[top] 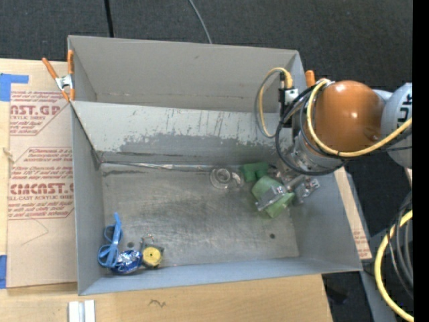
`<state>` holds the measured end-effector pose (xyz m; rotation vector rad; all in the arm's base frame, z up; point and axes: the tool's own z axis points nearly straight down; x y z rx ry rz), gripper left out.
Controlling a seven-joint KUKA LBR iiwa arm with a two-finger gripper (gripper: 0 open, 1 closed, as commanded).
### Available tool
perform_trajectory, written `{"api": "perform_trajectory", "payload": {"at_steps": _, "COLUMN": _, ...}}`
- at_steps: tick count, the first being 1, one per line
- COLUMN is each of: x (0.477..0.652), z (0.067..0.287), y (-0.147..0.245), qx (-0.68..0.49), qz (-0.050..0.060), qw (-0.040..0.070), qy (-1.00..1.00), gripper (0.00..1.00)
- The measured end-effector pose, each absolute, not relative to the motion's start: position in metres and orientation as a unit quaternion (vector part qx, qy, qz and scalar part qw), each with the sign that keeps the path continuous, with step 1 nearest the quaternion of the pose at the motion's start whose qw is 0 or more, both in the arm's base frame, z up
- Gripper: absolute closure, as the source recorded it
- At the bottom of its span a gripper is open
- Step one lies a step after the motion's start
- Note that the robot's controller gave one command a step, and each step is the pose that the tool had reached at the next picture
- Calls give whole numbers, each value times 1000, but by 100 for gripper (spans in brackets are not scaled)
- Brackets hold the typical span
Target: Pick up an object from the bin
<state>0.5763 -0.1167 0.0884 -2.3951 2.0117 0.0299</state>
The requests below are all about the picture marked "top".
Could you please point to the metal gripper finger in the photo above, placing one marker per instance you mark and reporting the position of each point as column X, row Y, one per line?
column 306, row 189
column 272, row 196

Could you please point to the light green rounded block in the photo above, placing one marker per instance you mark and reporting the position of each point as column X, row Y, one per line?
column 264, row 184

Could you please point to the clear glass thing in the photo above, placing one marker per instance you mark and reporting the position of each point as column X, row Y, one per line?
column 222, row 179

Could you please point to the grey metal bin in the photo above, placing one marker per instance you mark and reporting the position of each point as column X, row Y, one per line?
column 187, row 213

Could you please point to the blue and silver foil packet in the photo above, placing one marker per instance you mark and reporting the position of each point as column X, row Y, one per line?
column 127, row 261

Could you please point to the blue rubber band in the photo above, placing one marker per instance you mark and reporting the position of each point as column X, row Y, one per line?
column 114, row 233

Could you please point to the brown cardboard board, red print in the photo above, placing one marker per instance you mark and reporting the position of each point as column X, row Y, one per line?
column 40, row 179

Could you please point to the black cylinder on white bracket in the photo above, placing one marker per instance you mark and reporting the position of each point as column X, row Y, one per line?
column 285, row 107

